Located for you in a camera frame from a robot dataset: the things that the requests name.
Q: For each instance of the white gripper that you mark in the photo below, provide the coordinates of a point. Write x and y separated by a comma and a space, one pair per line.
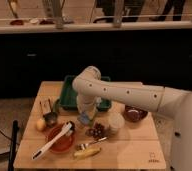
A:
88, 105

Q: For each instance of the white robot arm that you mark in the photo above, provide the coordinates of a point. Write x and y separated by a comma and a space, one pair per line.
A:
170, 102

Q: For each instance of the metal measuring cup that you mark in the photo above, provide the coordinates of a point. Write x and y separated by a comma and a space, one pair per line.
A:
50, 116

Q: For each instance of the green plastic tray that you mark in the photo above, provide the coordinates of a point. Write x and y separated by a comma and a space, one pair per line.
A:
67, 99

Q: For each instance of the white spatula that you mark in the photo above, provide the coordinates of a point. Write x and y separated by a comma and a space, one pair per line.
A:
66, 128

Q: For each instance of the red grapes bunch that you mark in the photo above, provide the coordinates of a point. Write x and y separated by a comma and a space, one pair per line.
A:
97, 131

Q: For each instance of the metal fork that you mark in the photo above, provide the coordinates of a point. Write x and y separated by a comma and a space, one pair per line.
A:
85, 145

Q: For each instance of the orange plate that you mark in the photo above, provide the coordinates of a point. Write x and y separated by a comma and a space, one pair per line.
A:
63, 144

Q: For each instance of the dark red bowl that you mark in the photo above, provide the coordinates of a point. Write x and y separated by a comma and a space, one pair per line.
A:
133, 114

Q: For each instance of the yellow banana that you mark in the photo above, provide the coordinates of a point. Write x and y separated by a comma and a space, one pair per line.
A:
87, 152

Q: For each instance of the black stand post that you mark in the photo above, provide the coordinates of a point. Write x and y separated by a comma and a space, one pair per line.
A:
13, 145

